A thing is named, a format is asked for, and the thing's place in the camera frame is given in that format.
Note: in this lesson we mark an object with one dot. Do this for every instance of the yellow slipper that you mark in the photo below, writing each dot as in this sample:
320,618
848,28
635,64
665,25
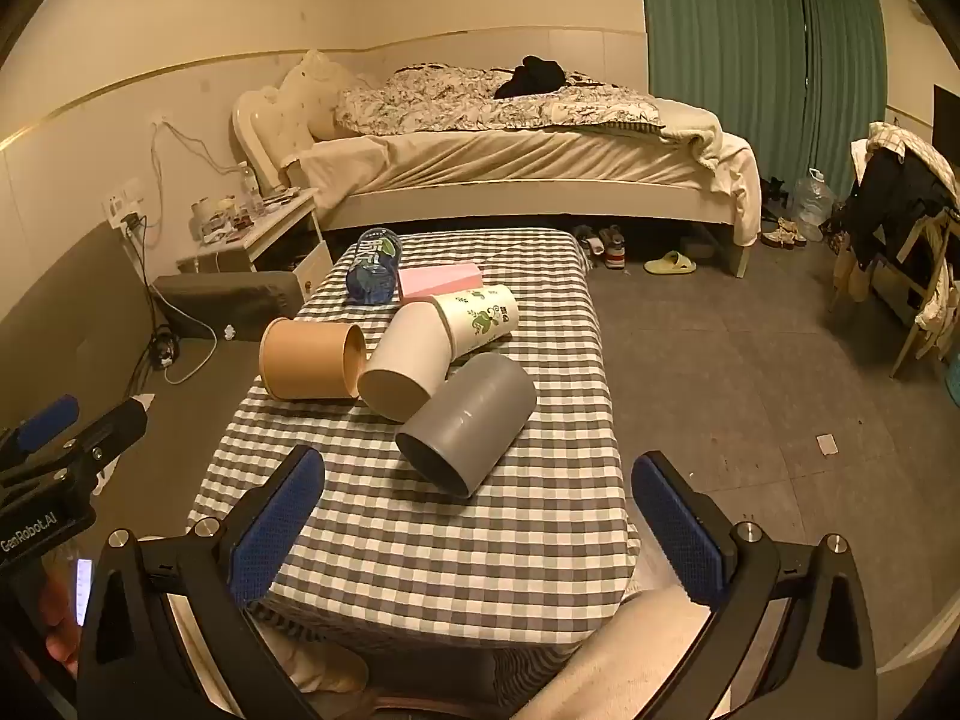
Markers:
670,263

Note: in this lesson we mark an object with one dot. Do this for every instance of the white nightstand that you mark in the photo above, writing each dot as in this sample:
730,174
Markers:
281,240

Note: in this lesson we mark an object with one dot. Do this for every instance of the white paper scrap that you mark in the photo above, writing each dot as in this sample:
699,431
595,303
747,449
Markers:
829,444

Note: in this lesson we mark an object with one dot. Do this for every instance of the patterned quilt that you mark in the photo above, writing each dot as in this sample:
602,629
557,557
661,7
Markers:
465,101

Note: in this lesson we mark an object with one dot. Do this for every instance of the brown paper cup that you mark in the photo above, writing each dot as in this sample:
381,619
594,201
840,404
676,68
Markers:
304,356

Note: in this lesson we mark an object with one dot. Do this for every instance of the person's left hand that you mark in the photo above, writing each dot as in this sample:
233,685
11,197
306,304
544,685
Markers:
61,622

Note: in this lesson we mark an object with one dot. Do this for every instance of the black clothing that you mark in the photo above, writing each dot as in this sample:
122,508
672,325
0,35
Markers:
529,79

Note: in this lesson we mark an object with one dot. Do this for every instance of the white cup with green print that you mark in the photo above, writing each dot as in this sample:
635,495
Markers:
480,315

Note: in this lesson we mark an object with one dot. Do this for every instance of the black jacket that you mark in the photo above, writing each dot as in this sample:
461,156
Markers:
892,202

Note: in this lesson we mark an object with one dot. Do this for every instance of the pink box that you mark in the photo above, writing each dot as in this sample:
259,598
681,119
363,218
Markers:
439,281

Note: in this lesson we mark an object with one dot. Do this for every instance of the grey cup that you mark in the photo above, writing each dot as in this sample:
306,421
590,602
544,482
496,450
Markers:
469,420

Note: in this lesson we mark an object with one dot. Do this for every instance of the dark grey cushion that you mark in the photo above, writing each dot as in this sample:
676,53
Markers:
225,304

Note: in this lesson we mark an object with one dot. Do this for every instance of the green curtain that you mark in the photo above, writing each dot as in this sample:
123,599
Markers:
727,30

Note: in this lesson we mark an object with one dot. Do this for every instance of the clear plastic bottle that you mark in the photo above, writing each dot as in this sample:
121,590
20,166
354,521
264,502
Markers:
246,181

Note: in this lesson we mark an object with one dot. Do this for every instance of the white wall socket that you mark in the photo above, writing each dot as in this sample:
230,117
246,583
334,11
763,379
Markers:
124,210

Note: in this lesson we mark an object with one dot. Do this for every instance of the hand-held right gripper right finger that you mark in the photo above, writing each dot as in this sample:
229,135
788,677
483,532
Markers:
679,532

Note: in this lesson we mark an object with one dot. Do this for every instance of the blue plastic bottle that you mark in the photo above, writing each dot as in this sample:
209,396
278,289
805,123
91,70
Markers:
371,270

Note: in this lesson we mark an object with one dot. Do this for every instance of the cream cup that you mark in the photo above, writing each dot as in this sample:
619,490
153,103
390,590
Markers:
409,360

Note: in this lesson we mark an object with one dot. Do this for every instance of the dark screen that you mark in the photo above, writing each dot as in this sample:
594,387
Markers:
947,120

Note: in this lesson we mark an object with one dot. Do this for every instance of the cream pillow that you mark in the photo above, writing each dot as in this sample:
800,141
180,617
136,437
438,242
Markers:
315,86

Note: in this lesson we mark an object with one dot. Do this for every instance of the checkered cloth table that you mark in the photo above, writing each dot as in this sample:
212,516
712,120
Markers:
450,547

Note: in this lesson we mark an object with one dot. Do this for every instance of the wooden chair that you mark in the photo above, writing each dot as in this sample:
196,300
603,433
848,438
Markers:
919,292

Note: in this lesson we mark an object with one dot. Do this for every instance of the large clear water jug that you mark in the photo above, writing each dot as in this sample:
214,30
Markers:
814,206

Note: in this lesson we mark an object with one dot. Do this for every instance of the cream bed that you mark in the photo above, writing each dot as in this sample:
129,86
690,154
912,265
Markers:
525,172

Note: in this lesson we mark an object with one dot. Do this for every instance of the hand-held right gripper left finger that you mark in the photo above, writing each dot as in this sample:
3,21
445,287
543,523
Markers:
274,532

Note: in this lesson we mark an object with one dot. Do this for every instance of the black power strip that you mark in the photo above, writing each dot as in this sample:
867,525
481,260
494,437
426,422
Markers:
163,351

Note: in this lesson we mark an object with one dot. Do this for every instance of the beige blanket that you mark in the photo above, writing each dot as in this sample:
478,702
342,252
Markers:
720,146

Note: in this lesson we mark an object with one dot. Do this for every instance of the pair of sneakers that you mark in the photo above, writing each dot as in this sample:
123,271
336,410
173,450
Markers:
609,244

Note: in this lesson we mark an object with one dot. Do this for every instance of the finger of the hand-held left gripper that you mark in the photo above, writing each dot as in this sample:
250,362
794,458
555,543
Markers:
46,420
105,427

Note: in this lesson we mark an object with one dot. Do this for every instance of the pair of white shoes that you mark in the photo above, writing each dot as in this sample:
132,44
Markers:
784,234

